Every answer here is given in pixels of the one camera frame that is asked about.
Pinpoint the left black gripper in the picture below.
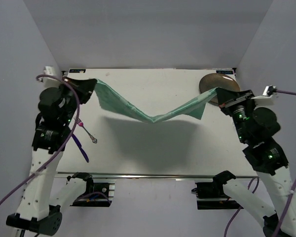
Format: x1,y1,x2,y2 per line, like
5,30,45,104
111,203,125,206
59,76,97,123

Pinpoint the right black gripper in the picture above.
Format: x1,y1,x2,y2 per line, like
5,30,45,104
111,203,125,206
216,87,257,142

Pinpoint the green satin cloth napkin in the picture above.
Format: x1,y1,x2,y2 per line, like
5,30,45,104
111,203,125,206
94,80,217,123

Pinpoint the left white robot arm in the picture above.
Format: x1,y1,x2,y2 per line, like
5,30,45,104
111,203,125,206
6,78,97,236

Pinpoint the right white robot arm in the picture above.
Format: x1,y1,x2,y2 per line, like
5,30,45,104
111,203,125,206
192,86,296,237

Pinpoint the brown ceramic plate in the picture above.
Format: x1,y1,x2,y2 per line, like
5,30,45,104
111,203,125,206
199,73,240,94

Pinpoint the left table corner sticker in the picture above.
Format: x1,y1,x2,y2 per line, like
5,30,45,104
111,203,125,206
69,69,86,74

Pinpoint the table corner sticker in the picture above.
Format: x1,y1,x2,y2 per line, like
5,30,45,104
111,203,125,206
216,70,234,75
69,69,86,74

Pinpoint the right table corner sticker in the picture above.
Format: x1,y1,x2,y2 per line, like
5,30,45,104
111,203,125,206
216,70,234,75

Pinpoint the ornate iridescent fork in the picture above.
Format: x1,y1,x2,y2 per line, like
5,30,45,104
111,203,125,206
74,117,98,144

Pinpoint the purple knife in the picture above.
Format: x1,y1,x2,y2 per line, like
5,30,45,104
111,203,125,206
72,134,89,163

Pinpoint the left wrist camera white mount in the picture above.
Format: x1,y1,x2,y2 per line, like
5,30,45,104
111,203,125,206
37,66,56,83

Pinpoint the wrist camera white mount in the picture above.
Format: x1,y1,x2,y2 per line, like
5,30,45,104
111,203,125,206
253,85,277,100
37,66,56,83

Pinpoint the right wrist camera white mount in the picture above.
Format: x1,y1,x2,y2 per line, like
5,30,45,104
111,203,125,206
253,85,277,100

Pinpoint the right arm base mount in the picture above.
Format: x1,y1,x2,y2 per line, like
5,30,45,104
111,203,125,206
191,182,240,210

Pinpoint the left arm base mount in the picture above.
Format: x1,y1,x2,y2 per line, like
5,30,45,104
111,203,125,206
71,179,115,207

